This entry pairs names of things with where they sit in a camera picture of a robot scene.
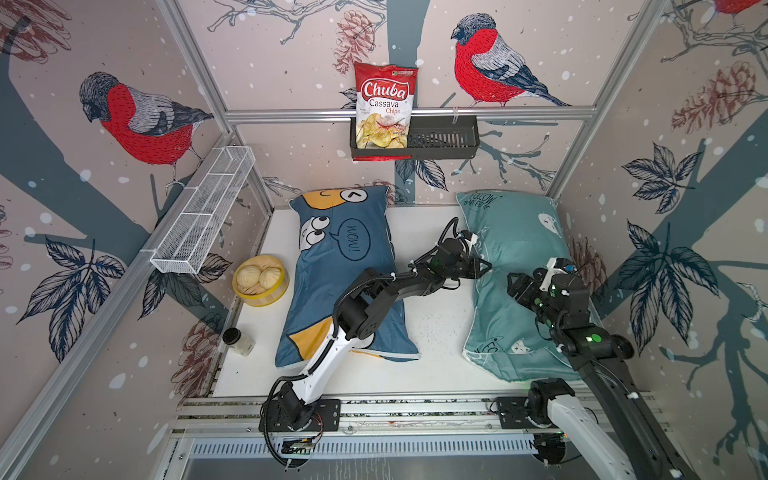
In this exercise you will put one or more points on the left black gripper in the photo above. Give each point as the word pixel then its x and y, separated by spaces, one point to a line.
pixel 474 267

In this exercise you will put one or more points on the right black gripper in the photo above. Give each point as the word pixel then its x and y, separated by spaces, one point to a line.
pixel 532 286

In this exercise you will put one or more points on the blue cartoon pillow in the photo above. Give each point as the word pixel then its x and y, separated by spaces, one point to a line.
pixel 342 232

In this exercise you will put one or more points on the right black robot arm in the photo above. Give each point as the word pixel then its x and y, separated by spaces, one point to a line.
pixel 638 447

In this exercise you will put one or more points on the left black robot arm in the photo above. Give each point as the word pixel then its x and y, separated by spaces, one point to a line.
pixel 357 315

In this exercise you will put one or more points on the red Chuba chips bag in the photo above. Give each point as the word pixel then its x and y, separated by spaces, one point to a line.
pixel 384 102

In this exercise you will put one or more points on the right white bun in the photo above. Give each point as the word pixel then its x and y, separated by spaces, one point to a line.
pixel 270 277

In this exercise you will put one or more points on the white bun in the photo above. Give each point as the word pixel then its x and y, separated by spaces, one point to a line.
pixel 270 277
pixel 247 277

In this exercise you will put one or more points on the yellow bowl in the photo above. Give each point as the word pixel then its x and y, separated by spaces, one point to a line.
pixel 259 297

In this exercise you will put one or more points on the left white bun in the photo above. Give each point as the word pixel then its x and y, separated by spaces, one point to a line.
pixel 247 277

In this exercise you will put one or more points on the small black-capped jar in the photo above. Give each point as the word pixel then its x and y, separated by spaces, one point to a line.
pixel 240 342

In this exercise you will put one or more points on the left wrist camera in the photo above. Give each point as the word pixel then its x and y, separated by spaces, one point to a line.
pixel 469 238

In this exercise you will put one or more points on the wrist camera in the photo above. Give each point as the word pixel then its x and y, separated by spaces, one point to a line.
pixel 556 265
pixel 469 238

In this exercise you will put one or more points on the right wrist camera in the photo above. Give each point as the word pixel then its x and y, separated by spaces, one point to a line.
pixel 556 265

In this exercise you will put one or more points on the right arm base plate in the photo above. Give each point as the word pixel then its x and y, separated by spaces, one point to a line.
pixel 513 413

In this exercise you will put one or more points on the black wall basket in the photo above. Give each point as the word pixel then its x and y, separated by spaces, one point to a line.
pixel 429 138

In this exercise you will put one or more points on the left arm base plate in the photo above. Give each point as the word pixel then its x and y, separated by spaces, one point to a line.
pixel 323 415

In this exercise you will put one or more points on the white wire mesh basket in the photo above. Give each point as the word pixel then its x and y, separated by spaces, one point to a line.
pixel 185 247

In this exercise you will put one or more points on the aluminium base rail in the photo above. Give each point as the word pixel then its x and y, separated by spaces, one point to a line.
pixel 359 415

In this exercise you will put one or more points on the aluminium frame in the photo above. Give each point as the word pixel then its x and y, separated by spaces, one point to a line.
pixel 32 428

